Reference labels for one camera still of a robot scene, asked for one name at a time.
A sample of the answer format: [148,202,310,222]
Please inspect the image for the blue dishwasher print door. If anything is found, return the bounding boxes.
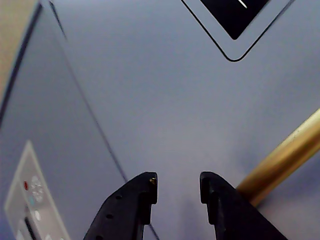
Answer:
[0,2,161,240]

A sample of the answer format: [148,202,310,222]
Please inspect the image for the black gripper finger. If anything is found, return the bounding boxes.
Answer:
[83,171,159,240]
[199,171,288,240]

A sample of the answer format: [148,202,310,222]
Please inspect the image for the gold cabinet door handle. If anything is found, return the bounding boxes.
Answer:
[236,107,320,208]

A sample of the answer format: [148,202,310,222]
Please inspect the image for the blue shopping list cabinet door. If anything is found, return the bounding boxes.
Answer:
[48,0,320,240]

